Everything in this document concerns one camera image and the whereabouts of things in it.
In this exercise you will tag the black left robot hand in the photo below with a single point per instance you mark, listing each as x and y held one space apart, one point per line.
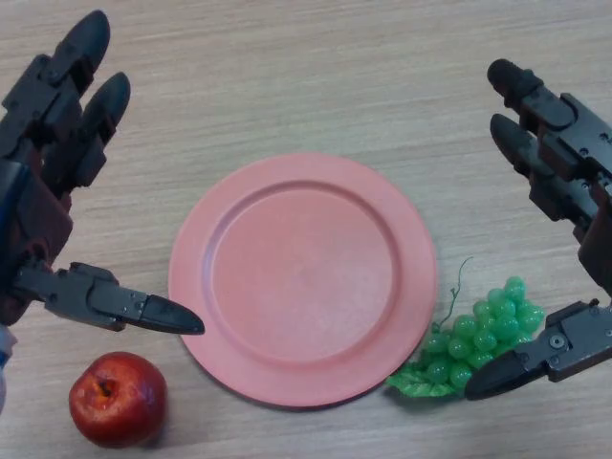
43 215

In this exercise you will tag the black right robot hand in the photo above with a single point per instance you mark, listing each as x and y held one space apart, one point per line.
574 143

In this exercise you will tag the green grape bunch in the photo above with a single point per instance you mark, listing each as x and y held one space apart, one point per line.
483 334

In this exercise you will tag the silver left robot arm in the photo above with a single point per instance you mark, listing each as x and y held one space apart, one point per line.
4 378

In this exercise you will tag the pink round plate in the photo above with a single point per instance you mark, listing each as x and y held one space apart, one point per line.
306 287

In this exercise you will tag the red apple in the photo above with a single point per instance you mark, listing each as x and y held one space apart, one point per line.
119 397

